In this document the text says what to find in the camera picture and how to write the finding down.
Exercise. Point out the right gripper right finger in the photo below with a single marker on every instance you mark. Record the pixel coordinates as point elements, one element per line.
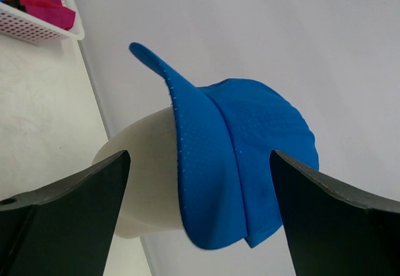
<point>333,228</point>

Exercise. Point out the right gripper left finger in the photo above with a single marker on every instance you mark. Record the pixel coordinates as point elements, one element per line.
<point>64,228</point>

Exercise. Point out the blue cap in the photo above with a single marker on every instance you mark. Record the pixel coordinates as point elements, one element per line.
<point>225,134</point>

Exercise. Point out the cream mannequin head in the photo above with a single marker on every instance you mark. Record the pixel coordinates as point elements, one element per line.
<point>150,203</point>

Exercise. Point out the white plastic basket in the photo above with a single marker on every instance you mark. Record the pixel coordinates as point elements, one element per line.
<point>20,25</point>

